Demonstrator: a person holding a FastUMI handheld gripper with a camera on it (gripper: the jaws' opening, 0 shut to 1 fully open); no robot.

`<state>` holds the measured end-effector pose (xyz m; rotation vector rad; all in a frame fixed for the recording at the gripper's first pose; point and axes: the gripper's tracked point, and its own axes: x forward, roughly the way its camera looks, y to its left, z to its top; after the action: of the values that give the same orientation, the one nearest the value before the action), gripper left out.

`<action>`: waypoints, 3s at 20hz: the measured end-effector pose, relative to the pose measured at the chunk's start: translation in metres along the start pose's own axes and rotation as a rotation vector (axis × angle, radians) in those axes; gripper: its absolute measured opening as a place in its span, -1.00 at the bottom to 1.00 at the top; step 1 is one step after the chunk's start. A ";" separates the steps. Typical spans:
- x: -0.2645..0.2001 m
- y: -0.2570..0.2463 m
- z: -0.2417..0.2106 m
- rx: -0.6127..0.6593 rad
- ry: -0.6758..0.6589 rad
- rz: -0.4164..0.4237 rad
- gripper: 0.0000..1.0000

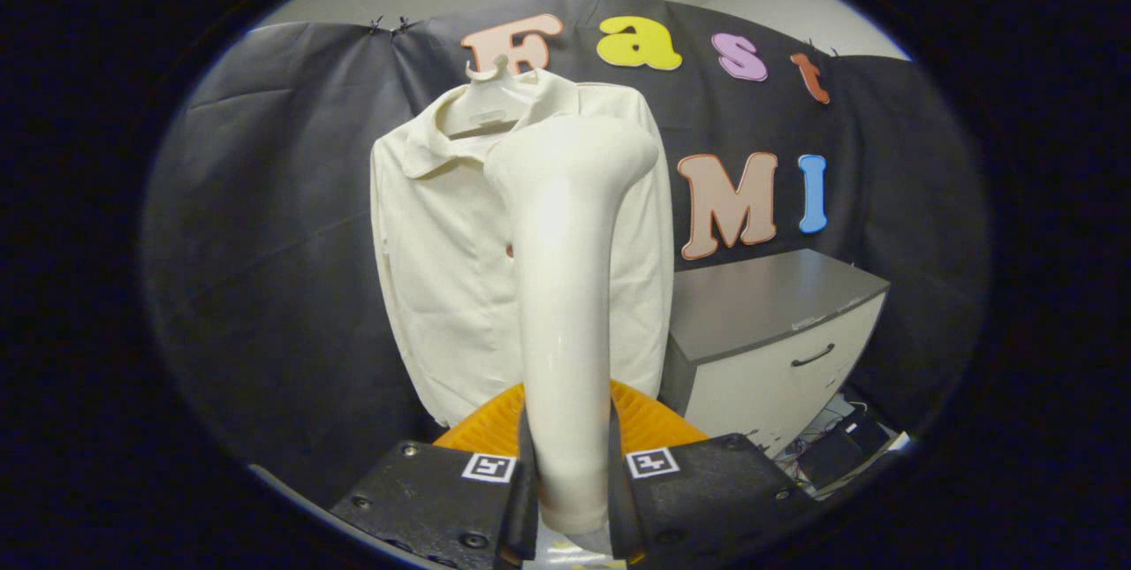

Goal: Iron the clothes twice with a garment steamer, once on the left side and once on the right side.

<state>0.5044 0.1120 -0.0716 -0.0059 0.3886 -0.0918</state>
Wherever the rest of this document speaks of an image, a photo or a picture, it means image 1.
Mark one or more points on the grey top white cabinet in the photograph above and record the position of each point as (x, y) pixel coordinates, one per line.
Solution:
(760, 296)

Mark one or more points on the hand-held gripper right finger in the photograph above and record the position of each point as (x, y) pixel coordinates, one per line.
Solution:
(698, 495)

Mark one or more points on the black box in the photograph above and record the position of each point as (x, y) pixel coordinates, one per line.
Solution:
(839, 455)

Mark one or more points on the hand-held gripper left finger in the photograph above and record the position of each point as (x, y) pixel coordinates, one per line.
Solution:
(424, 499)

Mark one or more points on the cream button shirt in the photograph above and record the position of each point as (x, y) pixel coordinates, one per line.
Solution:
(433, 269)

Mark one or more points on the white clothes hanger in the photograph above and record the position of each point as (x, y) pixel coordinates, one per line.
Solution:
(486, 102)

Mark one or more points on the black backdrop cloth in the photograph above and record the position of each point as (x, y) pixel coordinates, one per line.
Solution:
(265, 243)

